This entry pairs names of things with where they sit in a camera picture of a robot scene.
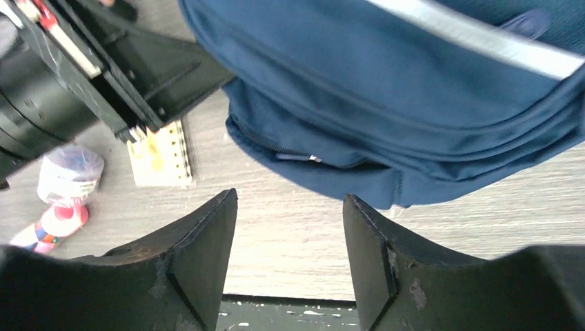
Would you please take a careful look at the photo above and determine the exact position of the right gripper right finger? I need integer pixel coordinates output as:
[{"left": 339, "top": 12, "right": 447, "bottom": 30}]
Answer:
[{"left": 343, "top": 195, "right": 584, "bottom": 330}]

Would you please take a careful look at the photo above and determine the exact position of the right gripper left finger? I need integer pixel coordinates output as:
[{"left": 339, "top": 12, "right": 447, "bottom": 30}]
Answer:
[{"left": 1, "top": 189, "right": 237, "bottom": 330}]

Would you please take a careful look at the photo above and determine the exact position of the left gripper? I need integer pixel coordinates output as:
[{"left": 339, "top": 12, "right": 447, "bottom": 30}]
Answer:
[{"left": 1, "top": 1, "right": 233, "bottom": 182}]

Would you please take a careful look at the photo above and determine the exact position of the navy blue student backpack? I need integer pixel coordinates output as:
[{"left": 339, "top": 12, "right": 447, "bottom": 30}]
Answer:
[{"left": 179, "top": 1, "right": 584, "bottom": 209}]

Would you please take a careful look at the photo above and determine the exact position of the small purple glitter jar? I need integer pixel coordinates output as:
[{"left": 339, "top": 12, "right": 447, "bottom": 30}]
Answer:
[{"left": 37, "top": 144, "right": 105, "bottom": 207}]

